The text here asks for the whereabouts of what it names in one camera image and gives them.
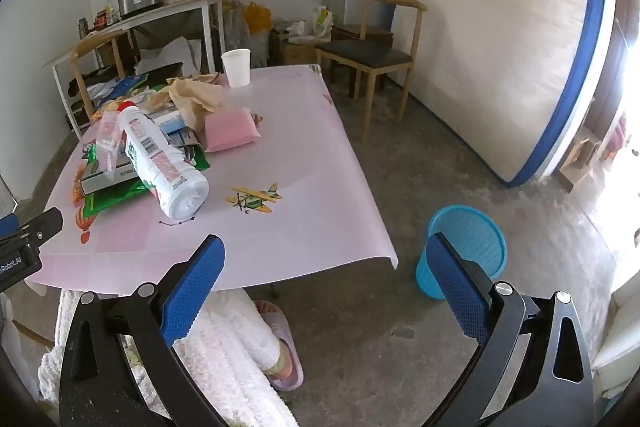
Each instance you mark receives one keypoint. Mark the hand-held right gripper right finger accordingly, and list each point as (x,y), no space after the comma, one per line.
(460,292)

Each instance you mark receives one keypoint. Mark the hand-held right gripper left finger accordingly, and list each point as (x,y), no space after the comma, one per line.
(192,292)

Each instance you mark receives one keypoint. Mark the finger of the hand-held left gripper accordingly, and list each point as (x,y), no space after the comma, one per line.
(7,226)
(47,222)

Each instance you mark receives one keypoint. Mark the blue plastic basket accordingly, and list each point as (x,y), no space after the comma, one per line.
(475,237)

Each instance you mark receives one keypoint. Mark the large green snack packet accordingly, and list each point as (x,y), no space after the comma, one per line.
(115,199)

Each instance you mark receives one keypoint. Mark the clear crushed plastic bottle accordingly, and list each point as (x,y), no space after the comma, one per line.
(107,142)

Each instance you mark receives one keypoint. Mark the pink sponge cloth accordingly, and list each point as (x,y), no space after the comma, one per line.
(230,132)

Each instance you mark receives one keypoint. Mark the brown paper bag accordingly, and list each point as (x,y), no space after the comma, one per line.
(195,99)

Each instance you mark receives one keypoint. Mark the white fluffy rug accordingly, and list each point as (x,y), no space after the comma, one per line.
(220,357)

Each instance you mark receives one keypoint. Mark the purple slipper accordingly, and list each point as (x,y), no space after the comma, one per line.
(272,312)

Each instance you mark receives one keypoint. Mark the black clothes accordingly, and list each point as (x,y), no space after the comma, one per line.
(92,82)

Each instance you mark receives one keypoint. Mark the blue snack bag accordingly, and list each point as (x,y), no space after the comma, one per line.
(125,87)

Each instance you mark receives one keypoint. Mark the wooden crate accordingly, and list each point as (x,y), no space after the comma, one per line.
(577,162)

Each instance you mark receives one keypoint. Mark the black flat board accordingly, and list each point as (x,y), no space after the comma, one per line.
(160,71)

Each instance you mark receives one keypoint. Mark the light wooden chair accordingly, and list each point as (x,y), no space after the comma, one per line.
(95,39)

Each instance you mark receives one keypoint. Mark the dark glass jar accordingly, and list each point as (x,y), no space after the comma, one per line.
(82,28)

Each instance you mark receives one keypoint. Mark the white sack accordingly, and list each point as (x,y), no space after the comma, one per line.
(170,52)

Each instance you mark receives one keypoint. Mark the white sauce bottle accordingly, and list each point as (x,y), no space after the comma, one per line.
(108,6)

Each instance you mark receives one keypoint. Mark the white paper cup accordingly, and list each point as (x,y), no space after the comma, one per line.
(236,67)

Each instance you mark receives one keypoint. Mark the white side table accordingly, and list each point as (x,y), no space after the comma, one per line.
(165,9)

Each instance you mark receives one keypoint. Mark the wooden chair with black seat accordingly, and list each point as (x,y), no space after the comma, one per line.
(365,54)

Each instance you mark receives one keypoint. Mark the brown cardboard box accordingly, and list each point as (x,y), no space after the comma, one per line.
(295,52)

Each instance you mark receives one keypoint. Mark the white mattress with blue edge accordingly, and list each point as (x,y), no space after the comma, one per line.
(500,32)

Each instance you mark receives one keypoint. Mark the clear plastic bag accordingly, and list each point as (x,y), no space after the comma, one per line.
(235,27)

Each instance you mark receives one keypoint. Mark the yellow plastic bag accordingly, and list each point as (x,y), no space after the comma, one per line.
(257,19)

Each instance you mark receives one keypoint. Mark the white green plastic bag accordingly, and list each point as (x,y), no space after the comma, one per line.
(322,22)

